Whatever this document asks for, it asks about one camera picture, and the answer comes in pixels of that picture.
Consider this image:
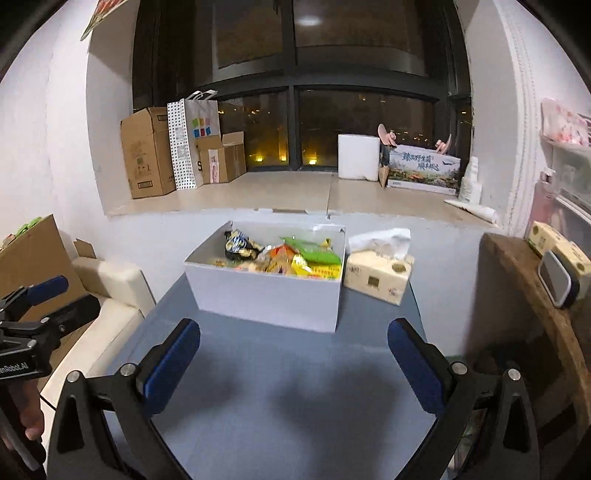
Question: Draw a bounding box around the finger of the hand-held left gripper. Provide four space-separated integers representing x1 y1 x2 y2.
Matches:
0 276 69 319
41 295 101 343

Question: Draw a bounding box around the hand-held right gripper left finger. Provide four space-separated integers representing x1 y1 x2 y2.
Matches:
46 318 201 480

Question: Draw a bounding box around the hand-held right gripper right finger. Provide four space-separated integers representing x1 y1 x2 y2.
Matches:
388 318 541 480

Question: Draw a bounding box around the white storage box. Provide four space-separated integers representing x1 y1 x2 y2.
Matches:
184 220 347 334

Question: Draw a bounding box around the black yellow snack packet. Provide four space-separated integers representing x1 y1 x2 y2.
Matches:
224 229 265 261

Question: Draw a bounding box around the orange snack packet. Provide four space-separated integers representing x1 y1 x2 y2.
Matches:
262 246 297 276

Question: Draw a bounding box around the green snack packet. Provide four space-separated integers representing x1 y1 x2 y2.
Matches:
279 235 343 267

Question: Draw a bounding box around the person's left hand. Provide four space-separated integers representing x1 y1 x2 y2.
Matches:
18 382 46 441

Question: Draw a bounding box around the large cardboard box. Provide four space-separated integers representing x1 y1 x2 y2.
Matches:
0 213 93 393

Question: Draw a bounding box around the green paper item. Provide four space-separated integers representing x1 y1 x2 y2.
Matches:
0 220 43 246

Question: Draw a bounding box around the cream tissue box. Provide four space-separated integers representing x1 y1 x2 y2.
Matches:
344 227 415 306

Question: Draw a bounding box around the wooden shelf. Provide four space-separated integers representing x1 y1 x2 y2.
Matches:
480 233 591 462

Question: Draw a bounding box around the grey white device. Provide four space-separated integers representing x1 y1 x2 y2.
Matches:
538 249 580 309

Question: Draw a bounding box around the tall cardboard box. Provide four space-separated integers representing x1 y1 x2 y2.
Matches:
121 107 177 200

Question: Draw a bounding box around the cream tissue pack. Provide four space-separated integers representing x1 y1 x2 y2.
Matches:
526 220 591 287

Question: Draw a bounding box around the white bottle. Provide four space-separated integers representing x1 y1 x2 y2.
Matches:
459 156 482 204

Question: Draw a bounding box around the landscape printed box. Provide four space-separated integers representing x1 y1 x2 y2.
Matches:
385 144 462 195

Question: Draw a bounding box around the white dotted gift bag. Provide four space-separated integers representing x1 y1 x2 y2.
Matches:
167 90 221 191

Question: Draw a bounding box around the small open cardboard box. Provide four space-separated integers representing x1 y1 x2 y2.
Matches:
196 131 247 185

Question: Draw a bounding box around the white foam box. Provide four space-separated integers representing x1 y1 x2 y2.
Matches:
337 134 382 182

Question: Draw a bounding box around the clear plastic drawer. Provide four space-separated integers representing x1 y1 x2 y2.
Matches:
547 138 591 222

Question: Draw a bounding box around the pink cloth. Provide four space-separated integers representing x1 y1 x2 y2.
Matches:
540 97 591 146

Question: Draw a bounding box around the wall poster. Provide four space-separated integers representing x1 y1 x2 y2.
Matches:
81 0 127 41

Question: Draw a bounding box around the black window frame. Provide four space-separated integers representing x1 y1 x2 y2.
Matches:
131 0 474 174

